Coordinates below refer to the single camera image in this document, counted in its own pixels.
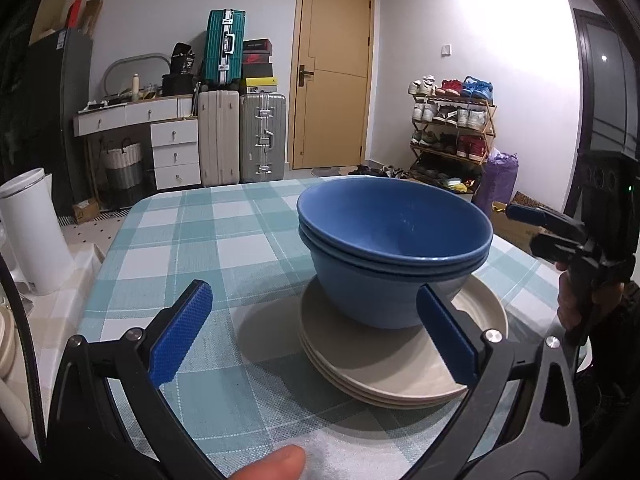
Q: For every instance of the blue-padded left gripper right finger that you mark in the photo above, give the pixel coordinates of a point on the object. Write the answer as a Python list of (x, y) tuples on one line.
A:
[(454, 333)]

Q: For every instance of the woven laundry basket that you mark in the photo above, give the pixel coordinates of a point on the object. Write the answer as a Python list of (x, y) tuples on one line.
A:
[(124, 172)]

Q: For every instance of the white electric kettle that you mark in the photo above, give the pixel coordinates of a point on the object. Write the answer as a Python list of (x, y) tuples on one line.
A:
[(36, 238)]

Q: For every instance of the teal white plaid tablecloth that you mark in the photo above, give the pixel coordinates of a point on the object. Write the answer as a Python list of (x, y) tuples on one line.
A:
[(246, 387)]

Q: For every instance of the beige plate stack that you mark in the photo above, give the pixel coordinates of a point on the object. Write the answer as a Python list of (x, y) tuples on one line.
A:
[(386, 368)]

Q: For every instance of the wooden shoe rack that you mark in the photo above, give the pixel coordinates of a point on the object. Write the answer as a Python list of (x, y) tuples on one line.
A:
[(453, 131)]

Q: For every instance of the purple rolled bag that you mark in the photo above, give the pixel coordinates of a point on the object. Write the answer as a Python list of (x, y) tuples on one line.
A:
[(497, 181)]

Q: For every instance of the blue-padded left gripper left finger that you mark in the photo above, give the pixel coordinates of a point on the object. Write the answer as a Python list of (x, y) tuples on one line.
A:
[(173, 331)]

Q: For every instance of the open cardboard box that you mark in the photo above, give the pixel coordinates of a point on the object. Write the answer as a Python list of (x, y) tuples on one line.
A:
[(517, 233)]

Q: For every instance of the beige hard suitcase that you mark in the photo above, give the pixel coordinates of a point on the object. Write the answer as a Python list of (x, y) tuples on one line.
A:
[(218, 137)]

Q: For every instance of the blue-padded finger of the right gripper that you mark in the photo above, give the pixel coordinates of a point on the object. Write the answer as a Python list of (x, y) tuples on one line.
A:
[(557, 224)]

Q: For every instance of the light blue ceramic bowl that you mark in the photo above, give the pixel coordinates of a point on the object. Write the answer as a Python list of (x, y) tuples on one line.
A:
[(401, 220)]

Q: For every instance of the person's right hand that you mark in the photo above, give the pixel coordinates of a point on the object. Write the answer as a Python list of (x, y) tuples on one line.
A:
[(568, 312)]

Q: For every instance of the teal suitcase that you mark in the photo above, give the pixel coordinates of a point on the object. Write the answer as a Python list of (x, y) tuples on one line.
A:
[(223, 51)]

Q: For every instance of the white drawer dresser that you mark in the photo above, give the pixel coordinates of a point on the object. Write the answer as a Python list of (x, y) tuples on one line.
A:
[(166, 127)]

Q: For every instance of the person's left hand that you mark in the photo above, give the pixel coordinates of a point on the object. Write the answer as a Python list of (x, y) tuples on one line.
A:
[(286, 463)]

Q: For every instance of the black refrigerator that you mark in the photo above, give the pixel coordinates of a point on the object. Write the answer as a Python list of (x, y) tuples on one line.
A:
[(37, 118)]

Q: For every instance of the patterned floor rug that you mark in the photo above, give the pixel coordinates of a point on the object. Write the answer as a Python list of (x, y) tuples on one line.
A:
[(99, 231)]

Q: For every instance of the silver grey hard suitcase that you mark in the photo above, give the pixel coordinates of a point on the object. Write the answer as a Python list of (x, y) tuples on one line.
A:
[(262, 137)]

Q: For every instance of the wooden door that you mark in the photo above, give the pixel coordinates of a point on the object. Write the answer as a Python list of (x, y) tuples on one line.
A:
[(330, 89)]

